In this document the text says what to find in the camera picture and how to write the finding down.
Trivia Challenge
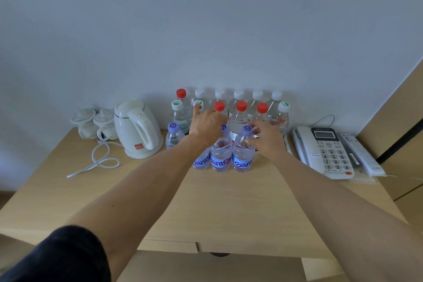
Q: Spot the person's right hand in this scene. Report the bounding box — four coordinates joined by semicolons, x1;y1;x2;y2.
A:
245;119;289;162

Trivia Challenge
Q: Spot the person's left hand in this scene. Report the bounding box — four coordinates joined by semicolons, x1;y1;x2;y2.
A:
188;104;229;151

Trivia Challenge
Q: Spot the blue-cap water bottle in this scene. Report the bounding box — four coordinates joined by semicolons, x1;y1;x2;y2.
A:
210;123;234;173
193;147;212;171
165;122;186;150
232;125;256;173

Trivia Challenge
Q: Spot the person's left forearm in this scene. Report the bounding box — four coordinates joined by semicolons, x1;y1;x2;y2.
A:
66;134;205;282

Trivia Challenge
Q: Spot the person's right forearm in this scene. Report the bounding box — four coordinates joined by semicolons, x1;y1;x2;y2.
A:
272;152;423;282

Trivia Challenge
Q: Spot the grey desk telephone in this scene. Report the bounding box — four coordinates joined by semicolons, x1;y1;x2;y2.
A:
292;126;356;180

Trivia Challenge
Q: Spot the white electric kettle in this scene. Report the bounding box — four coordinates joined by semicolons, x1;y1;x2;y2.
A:
114;99;164;160

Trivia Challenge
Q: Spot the wooden table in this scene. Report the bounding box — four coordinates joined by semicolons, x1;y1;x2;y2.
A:
0;126;411;282

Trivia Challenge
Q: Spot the grey remote control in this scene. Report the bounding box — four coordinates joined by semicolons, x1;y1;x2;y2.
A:
338;132;388;178

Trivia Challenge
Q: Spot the black t-shirt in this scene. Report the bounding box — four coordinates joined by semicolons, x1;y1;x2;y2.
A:
0;225;112;282

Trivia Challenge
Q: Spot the white telephone handset cord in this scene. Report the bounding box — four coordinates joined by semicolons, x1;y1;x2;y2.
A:
283;134;295;157

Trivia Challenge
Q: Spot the thin white cable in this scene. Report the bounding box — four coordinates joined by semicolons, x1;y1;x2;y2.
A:
312;114;423;182

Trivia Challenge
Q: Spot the white kettle power cable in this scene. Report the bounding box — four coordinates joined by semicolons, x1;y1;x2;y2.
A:
67;138;125;179

